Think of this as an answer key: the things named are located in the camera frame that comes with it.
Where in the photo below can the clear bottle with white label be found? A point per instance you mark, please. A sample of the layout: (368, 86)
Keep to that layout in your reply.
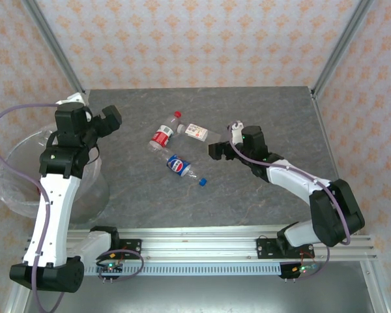
(195, 130)

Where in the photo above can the clear blue-capped cola bottle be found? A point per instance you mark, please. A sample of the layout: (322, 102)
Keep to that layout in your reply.
(179, 164)

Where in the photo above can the clear red-capped cola bottle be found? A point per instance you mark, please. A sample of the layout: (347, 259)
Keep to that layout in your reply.
(161, 137)

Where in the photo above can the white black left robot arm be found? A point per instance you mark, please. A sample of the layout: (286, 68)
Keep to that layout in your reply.
(52, 221)

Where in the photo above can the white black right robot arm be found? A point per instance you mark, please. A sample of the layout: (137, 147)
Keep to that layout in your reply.
(335, 208)

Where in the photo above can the clear round bin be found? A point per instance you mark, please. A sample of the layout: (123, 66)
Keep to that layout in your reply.
(94, 199)

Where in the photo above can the clear plastic bin liner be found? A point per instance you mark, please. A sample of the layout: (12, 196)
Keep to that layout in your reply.
(9, 195)

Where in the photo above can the small circuit board with LEDs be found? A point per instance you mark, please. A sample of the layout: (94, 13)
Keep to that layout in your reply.
(304, 268)
(110, 268)

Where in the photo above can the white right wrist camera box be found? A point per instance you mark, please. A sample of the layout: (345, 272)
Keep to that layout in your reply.
(236, 130)

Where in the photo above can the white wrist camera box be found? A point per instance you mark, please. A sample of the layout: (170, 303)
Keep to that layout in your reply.
(73, 97)
(236, 130)

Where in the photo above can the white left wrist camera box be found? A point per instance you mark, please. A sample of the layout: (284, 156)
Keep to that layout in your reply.
(73, 97)

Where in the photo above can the aluminium frame post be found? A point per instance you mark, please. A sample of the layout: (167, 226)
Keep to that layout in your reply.
(53, 45)
(342, 45)

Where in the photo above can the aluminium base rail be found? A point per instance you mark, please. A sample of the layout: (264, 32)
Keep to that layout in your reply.
(198, 244)

